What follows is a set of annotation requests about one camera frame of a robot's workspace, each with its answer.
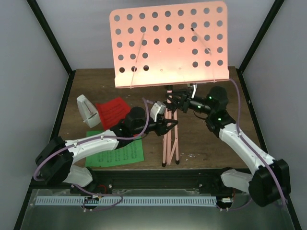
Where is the red sheet music page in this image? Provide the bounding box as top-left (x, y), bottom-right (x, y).
top-left (95, 97), bottom-right (142, 141)

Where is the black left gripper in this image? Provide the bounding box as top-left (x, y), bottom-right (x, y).
top-left (132, 114), bottom-right (178, 137)

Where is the light blue slotted cable duct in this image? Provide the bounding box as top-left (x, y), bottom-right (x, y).
top-left (34, 196), bottom-right (217, 207)

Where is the black frame rail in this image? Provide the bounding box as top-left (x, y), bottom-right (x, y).
top-left (50, 70), bottom-right (76, 140)
top-left (236, 69), bottom-right (267, 152)

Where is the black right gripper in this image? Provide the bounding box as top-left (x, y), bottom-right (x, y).
top-left (166, 89), bottom-right (214, 115)

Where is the pink folding music stand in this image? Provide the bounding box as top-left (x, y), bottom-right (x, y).
top-left (108, 0), bottom-right (230, 167)

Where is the black left frame rail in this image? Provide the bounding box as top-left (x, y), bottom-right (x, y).
top-left (50, 70), bottom-right (76, 140)

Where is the black back left frame post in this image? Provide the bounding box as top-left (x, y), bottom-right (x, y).
top-left (26, 0), bottom-right (73, 76)

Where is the black back right frame post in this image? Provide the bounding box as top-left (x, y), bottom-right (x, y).
top-left (238, 0), bottom-right (284, 73)

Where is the white metronome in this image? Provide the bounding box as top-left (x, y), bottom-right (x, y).
top-left (76, 94), bottom-right (100, 128)

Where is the green sheet music page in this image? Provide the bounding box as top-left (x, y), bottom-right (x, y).
top-left (85, 138), bottom-right (144, 167)

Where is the black frame post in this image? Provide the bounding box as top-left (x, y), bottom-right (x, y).
top-left (26, 0), bottom-right (73, 76)
top-left (238, 0), bottom-right (284, 73)

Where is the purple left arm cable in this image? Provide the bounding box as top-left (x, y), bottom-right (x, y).
top-left (33, 97), bottom-right (153, 213)

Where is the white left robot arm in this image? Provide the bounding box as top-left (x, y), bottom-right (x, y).
top-left (33, 106), bottom-right (178, 194)

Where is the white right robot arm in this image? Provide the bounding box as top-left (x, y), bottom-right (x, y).
top-left (167, 86), bottom-right (291, 207)

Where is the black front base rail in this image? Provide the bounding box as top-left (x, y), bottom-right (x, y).
top-left (31, 169), bottom-right (286, 195)

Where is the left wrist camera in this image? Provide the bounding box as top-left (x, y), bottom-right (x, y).
top-left (150, 101), bottom-right (166, 122)

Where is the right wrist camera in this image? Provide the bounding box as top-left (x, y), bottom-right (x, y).
top-left (188, 83), bottom-right (198, 99)

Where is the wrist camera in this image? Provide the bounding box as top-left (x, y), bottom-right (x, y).
top-left (188, 83), bottom-right (198, 99)
top-left (150, 101), bottom-right (166, 122)

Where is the black right frame rail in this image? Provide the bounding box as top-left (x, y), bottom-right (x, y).
top-left (236, 69), bottom-right (267, 152)

